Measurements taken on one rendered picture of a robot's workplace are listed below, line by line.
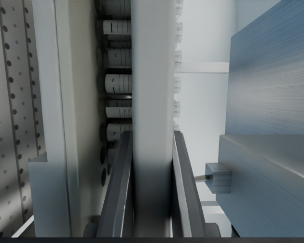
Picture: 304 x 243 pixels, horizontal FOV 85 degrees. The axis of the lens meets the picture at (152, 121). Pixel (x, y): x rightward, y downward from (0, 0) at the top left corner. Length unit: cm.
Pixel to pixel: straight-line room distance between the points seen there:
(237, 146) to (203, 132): 338
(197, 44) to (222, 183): 380
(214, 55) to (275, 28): 346
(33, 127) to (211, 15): 428
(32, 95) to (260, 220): 24
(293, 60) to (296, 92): 7
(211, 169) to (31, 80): 22
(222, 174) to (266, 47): 40
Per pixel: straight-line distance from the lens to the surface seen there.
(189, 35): 401
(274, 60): 51
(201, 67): 112
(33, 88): 19
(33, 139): 19
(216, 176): 23
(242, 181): 22
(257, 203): 20
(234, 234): 26
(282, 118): 47
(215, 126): 368
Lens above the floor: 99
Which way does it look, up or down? 1 degrees up
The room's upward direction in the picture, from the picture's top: 90 degrees clockwise
